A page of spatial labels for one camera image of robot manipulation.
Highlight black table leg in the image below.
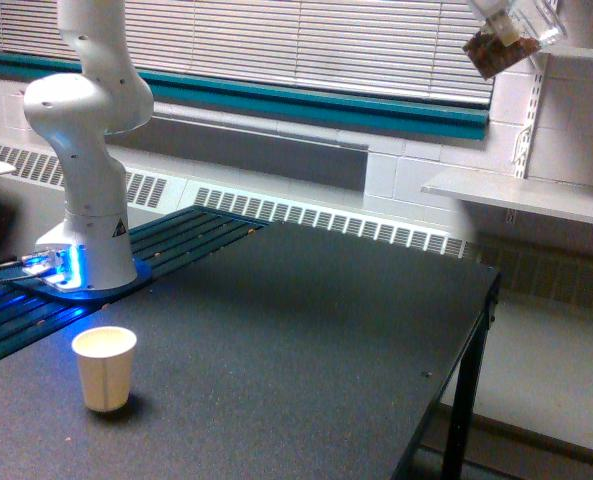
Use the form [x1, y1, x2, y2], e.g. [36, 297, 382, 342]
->
[441, 277, 500, 479]

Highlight white wall shelf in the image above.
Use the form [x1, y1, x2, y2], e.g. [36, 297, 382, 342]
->
[542, 45, 593, 60]
[421, 170, 593, 225]

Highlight white baseboard radiator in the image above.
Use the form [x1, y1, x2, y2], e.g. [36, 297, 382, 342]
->
[0, 139, 482, 261]

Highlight white upper wall shelf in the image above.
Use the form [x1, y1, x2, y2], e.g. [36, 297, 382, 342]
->
[542, 45, 593, 60]

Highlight white paper cup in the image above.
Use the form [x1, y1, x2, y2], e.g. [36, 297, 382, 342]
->
[71, 326, 137, 413]

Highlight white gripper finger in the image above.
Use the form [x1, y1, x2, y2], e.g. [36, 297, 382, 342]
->
[490, 12, 519, 45]

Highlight white lower wall shelf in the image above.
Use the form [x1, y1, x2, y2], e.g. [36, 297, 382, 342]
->
[421, 170, 593, 225]

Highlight clear plastic cup with nuts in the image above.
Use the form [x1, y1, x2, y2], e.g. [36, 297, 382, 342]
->
[462, 0, 567, 80]

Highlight white shelf bracket rail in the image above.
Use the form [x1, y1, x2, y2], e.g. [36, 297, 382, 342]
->
[512, 53, 548, 179]

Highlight white window blinds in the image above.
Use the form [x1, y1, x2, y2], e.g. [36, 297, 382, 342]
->
[0, 1, 494, 108]

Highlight teal window sill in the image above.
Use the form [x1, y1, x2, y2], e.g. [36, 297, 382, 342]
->
[0, 50, 488, 140]

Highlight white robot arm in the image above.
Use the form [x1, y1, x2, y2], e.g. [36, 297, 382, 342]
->
[24, 1, 154, 293]

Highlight teal slatted rail platform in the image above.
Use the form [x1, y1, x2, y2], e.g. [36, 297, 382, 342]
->
[0, 206, 268, 360]

